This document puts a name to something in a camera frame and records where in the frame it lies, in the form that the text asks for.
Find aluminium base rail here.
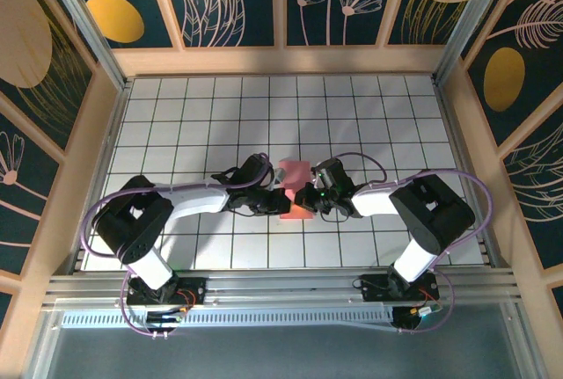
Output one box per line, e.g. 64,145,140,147
41,266,524,310

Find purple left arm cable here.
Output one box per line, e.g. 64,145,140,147
81,152,276,339

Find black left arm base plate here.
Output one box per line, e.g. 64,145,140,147
126,276,208,308

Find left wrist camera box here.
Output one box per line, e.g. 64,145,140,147
270,166,288,190

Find aluminium corner post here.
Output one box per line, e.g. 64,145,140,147
432,0,528,85
34,0,134,92

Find black controller board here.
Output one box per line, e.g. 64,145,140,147
390,303,444,335
146,308,189,339

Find aluminium side rail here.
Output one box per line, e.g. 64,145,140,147
69,79,134,275
433,77,505,271

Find pink cloth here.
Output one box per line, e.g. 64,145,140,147
277,158,316,222

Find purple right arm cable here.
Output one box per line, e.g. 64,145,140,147
336,151,493,336

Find white slotted cable duct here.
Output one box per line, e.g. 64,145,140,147
60,308,397,331

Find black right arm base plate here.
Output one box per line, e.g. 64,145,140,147
359,272,441,303

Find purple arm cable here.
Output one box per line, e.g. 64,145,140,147
81,152,276,339
336,151,493,336

